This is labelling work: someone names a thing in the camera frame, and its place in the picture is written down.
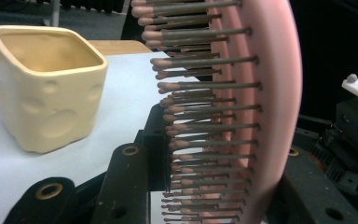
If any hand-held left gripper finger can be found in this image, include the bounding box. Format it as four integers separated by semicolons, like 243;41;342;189
143;104;172;192

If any pink hairbrush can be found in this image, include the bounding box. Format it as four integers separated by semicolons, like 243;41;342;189
131;0;303;224

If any cream square ceramic cup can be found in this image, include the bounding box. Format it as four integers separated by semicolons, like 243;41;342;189
0;25;109;154

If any white table mat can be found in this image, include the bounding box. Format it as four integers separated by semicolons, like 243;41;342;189
0;50;200;224

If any white metal stand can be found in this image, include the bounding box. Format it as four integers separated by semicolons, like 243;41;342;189
49;0;61;28

